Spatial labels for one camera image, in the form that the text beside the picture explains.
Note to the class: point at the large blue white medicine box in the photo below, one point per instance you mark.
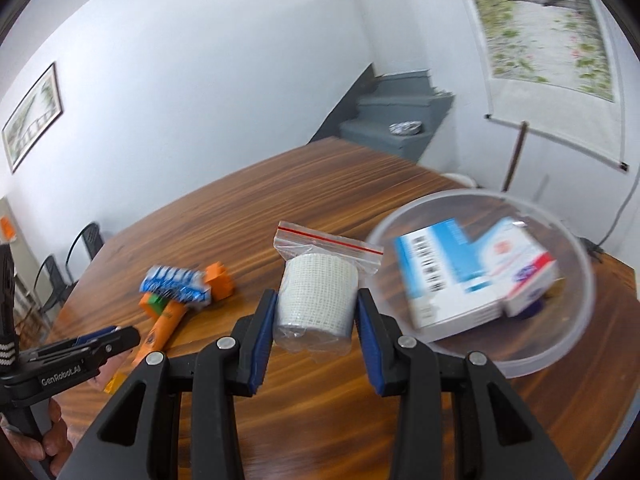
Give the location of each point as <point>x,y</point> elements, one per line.
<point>440,280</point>

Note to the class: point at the brown wooden stick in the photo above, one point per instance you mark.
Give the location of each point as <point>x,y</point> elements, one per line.
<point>515,155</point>

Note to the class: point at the orange sign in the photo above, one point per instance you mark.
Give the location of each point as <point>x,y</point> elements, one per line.
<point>6,227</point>

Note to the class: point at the small white medicine box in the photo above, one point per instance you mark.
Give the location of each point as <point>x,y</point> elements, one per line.
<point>520,265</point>

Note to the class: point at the orange tube with black cap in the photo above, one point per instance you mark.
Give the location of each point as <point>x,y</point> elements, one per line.
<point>165,330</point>

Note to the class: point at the black metal chair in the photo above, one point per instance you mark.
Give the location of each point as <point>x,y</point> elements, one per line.
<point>87,237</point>
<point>52,280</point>

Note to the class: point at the clear plastic container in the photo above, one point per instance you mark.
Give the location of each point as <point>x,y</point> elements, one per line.
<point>560,340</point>

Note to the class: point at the bandage roll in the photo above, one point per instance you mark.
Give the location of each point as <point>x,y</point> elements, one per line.
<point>315,290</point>

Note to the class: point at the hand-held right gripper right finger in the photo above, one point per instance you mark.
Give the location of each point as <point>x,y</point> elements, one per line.
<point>367,345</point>

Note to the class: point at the hanging wall scroll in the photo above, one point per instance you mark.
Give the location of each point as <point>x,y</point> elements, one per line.
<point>540,25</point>

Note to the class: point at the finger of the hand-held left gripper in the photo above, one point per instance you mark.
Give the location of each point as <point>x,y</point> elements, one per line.
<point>97,336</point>
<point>115,345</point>

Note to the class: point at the blue white snack packet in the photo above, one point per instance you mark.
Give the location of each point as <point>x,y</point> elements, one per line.
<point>172,282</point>

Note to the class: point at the yellow toy block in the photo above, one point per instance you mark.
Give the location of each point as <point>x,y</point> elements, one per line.
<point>112,384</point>

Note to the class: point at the framed landscape picture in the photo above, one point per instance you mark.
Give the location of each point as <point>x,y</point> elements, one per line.
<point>32,115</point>

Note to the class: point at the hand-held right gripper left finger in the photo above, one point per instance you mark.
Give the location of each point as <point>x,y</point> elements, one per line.
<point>262,340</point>

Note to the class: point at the grey stairs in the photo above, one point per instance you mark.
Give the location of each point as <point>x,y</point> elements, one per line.
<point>395,105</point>

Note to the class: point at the grey glass-door cabinet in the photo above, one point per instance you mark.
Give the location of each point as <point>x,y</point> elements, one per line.
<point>7,210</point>

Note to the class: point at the green toy block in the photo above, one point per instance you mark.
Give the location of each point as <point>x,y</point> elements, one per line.
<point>157,304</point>

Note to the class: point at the small dark blue object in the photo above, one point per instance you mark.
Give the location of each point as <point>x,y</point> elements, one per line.
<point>532,310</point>

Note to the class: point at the person's left hand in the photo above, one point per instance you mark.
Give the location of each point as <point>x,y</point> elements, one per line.
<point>55,440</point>

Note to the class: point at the foil tray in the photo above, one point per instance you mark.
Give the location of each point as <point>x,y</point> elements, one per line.
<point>406,128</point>

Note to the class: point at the orange toy block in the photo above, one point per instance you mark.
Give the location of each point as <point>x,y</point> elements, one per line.
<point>220,282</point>

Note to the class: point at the wooden desktop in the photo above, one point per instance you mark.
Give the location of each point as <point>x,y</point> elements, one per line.
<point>350,185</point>

